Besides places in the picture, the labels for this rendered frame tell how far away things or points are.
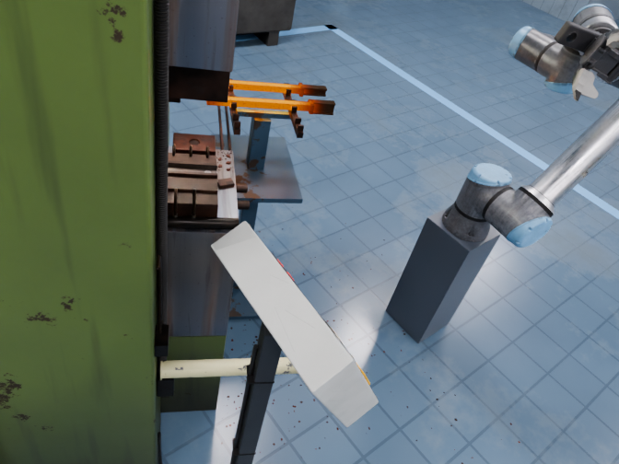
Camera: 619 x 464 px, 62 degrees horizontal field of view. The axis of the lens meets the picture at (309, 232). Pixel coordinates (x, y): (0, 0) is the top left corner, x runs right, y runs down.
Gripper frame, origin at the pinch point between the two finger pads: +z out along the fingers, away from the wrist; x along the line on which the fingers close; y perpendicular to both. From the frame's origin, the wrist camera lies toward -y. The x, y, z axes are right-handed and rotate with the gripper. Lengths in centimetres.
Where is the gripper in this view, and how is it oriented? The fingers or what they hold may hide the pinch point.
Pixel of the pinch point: (601, 70)
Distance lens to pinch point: 128.0
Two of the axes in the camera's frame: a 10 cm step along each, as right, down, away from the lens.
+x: -4.0, 6.1, 6.8
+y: 8.7, 4.9, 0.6
